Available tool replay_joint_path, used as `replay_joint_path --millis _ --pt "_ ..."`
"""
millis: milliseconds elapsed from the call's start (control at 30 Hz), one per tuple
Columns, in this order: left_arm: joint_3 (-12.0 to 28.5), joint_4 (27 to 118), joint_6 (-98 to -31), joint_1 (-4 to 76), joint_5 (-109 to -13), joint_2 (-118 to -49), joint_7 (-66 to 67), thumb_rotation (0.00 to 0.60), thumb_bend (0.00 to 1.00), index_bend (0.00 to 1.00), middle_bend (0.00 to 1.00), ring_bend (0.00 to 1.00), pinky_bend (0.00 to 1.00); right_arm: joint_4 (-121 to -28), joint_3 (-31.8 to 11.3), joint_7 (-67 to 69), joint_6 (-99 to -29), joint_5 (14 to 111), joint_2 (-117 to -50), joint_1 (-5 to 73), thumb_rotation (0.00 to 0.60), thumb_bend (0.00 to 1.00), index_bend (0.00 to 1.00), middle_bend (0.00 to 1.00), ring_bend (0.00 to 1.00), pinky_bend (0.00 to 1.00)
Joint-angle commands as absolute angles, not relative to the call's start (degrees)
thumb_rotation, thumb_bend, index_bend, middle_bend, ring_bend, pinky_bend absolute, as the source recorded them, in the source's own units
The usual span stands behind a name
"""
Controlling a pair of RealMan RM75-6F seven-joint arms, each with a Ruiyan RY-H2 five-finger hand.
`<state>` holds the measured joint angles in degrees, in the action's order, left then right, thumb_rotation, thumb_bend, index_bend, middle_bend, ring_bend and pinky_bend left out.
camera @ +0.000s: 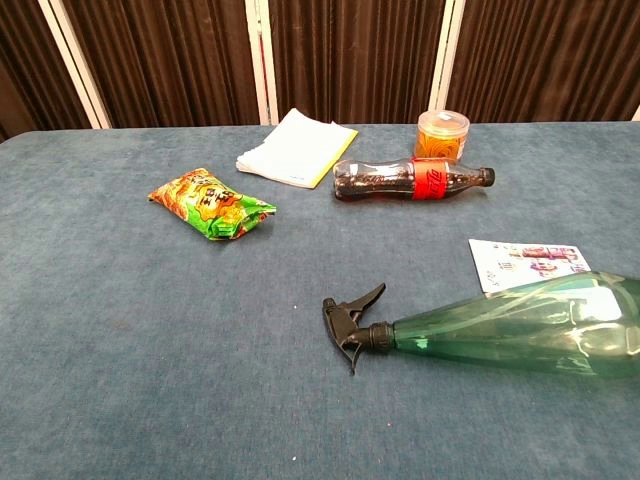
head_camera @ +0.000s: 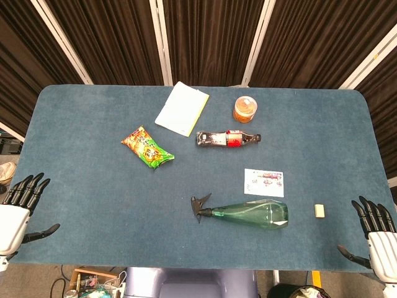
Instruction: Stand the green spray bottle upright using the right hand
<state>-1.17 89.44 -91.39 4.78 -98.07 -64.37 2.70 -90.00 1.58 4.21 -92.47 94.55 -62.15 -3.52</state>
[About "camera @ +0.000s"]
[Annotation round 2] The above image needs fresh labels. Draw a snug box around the white notepad yellow edge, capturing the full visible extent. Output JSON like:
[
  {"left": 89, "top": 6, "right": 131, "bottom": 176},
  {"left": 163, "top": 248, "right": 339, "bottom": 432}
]
[{"left": 236, "top": 107, "right": 360, "bottom": 190}]

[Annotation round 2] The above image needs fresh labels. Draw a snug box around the white screen frame post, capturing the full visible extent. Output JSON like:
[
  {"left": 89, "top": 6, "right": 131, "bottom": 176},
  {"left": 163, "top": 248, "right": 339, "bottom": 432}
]
[
  {"left": 244, "top": 0, "right": 280, "bottom": 126},
  {"left": 428, "top": 0, "right": 470, "bottom": 114},
  {"left": 37, "top": 0, "right": 113, "bottom": 130}
]

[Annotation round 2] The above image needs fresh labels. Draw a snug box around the clear orange plastic jar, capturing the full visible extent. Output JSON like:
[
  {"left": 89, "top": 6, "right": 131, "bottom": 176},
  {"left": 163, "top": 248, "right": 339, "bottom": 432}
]
[{"left": 413, "top": 109, "right": 470, "bottom": 164}]

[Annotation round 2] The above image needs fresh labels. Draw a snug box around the green orange snack bag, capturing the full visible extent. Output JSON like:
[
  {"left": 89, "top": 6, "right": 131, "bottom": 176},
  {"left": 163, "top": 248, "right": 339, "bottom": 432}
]
[{"left": 147, "top": 167, "right": 278, "bottom": 242}]

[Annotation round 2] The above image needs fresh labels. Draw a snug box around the cola bottle red label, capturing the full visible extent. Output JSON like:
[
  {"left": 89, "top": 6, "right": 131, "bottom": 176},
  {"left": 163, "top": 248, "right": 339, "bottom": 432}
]
[{"left": 332, "top": 157, "right": 497, "bottom": 203}]

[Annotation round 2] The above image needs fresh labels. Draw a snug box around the brown pleated screen panel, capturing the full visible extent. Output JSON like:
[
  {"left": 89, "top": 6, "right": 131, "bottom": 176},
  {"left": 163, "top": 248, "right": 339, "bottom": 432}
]
[
  {"left": 60, "top": 0, "right": 261, "bottom": 129},
  {"left": 0, "top": 0, "right": 92, "bottom": 143},
  {"left": 446, "top": 0, "right": 640, "bottom": 124},
  {"left": 268, "top": 0, "right": 446, "bottom": 125}
]

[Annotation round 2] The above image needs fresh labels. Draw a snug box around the white printed card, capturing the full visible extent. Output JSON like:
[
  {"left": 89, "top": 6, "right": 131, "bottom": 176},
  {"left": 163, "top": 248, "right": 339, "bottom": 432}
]
[{"left": 468, "top": 238, "right": 592, "bottom": 295}]

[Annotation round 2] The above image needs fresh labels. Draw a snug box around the green spray bottle black trigger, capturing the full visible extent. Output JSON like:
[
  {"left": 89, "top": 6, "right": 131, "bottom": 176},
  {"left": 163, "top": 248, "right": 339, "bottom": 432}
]
[{"left": 321, "top": 271, "right": 640, "bottom": 380}]

